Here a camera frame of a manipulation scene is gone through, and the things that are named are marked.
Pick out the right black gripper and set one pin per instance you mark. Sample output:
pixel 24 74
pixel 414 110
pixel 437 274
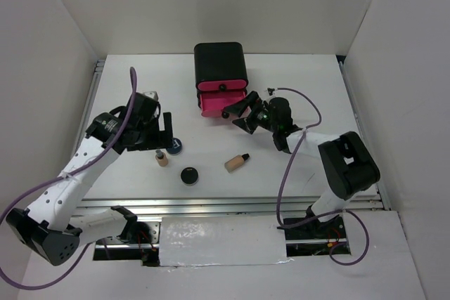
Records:
pixel 239 108

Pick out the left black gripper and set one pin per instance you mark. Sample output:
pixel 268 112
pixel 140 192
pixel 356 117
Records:
pixel 162 139

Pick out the navy lid powder jar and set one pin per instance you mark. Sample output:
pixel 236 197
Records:
pixel 176 147

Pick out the pink drawer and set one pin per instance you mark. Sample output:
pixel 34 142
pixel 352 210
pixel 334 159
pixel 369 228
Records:
pixel 212 103
pixel 226 85

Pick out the black lid powder jar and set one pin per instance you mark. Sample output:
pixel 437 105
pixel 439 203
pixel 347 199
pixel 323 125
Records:
pixel 189 176

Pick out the black drawer organizer cabinet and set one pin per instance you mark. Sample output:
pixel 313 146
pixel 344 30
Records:
pixel 219 61

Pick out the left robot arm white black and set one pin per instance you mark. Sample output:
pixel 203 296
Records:
pixel 48 226

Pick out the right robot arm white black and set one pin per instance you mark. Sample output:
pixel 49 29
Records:
pixel 347 163

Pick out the upright foundation pump bottle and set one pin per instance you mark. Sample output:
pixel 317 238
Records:
pixel 161 158

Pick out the lying foundation bottle black cap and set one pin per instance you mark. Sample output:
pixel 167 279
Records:
pixel 236 162

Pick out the white foil covered panel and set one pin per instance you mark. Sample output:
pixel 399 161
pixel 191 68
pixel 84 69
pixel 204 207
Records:
pixel 221 241

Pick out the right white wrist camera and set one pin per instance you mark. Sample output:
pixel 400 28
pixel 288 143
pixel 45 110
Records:
pixel 270 92

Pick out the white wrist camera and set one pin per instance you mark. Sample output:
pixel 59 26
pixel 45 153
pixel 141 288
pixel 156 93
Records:
pixel 270 92
pixel 152 95

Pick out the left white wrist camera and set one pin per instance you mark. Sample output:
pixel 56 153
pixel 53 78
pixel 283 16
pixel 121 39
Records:
pixel 152 95

